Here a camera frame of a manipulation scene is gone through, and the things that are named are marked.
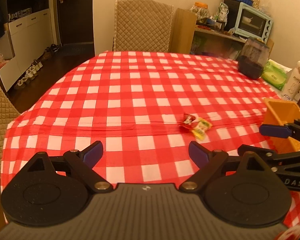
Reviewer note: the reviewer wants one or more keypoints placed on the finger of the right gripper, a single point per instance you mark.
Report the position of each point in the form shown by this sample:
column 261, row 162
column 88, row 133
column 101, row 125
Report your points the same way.
column 282, row 131
column 271, row 156

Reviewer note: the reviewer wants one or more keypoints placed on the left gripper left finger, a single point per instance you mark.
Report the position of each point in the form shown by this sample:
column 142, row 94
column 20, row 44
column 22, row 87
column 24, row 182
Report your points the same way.
column 81, row 165

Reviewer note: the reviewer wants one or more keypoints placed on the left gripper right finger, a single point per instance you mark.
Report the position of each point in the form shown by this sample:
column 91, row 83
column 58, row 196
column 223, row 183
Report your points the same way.
column 210, row 164

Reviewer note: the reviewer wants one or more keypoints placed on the yellow green candy packet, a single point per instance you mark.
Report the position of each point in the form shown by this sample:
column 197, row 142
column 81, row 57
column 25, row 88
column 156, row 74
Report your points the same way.
column 200, row 127

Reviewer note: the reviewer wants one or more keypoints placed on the small red candy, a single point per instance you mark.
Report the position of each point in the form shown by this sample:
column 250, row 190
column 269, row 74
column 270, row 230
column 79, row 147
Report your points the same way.
column 187, row 121

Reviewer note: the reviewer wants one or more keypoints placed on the orange plastic tray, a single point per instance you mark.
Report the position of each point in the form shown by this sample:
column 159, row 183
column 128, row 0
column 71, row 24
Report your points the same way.
column 279, row 115

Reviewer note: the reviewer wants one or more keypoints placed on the white miffy bottle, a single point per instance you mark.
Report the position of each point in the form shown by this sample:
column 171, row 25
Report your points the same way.
column 293, row 84

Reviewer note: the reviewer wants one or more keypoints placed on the green tissue pack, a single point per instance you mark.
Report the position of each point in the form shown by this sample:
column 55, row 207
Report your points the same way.
column 275, row 74

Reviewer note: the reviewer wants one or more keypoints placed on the red white checkered tablecloth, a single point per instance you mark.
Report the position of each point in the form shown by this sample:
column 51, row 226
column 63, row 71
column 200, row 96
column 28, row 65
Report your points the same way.
column 134, row 102

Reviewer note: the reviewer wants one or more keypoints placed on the dark glass jar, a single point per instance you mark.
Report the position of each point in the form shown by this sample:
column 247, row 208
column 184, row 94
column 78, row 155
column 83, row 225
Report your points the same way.
column 253, row 58

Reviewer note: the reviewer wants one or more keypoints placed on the shoes on floor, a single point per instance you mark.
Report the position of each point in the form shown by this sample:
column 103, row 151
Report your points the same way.
column 32, row 72

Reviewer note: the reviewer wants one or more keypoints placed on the light blue toaster oven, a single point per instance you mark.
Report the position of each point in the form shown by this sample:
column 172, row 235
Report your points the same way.
column 252, row 23

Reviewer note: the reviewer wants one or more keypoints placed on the wooden shelf unit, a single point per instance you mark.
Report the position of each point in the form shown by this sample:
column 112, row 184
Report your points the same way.
column 190, row 38

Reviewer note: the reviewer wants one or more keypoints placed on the white cabinet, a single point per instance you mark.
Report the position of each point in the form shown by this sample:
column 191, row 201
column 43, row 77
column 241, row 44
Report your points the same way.
column 30, row 36

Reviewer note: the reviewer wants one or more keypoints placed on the green white bag on shelf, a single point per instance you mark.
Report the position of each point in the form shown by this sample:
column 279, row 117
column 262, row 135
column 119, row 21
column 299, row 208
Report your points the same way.
column 222, row 15

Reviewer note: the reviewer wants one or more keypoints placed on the orange lid snack jar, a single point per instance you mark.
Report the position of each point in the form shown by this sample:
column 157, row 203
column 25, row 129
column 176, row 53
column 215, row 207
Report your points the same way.
column 201, row 11

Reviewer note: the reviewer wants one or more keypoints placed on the far quilted beige chair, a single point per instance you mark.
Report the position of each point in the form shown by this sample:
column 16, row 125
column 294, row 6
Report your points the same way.
column 142, row 25

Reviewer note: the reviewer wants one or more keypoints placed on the dark wooden door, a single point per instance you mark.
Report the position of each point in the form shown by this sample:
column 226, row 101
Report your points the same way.
column 75, row 19

